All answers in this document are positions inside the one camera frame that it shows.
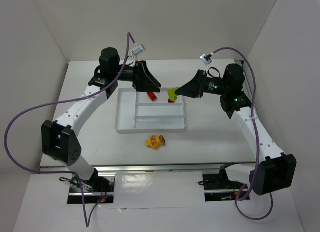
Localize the lime green lego brick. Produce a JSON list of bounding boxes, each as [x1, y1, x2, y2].
[[167, 87, 179, 97]]

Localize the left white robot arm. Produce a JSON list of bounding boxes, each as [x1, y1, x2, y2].
[[41, 47, 161, 189]]

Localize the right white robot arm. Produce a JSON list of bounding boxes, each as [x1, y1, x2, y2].
[[175, 64, 297, 195]]

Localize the white compartment tray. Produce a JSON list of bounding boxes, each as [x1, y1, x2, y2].
[[114, 88, 187, 134]]

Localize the brown lego brick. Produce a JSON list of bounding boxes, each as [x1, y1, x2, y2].
[[159, 135, 166, 145]]

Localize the yellow lego brick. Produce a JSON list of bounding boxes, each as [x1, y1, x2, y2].
[[146, 135, 162, 149]]

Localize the aluminium side rail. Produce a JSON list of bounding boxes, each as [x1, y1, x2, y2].
[[235, 60, 253, 95]]

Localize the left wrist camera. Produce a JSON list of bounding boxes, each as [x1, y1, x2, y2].
[[131, 44, 146, 57]]

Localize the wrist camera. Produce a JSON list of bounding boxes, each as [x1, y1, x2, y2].
[[200, 53, 212, 65], [131, 44, 146, 57]]

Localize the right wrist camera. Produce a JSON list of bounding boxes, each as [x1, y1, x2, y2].
[[200, 53, 212, 65]]

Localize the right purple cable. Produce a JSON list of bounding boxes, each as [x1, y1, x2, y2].
[[209, 47, 275, 220]]

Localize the purple cable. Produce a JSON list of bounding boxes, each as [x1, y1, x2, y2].
[[209, 47, 275, 220], [3, 32, 141, 228]]

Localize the aluminium front rail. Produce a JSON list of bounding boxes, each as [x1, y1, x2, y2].
[[39, 162, 236, 173]]

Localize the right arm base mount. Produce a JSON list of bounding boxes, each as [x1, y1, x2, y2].
[[198, 163, 244, 202]]

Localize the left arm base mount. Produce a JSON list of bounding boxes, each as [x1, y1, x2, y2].
[[59, 174, 116, 204]]

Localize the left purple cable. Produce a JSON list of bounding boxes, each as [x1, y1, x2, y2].
[[3, 32, 141, 228]]

